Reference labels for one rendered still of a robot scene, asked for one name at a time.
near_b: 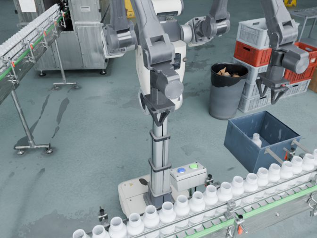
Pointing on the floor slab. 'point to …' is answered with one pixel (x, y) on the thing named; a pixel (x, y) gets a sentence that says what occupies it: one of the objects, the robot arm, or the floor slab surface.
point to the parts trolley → (305, 23)
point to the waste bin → (226, 89)
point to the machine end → (73, 35)
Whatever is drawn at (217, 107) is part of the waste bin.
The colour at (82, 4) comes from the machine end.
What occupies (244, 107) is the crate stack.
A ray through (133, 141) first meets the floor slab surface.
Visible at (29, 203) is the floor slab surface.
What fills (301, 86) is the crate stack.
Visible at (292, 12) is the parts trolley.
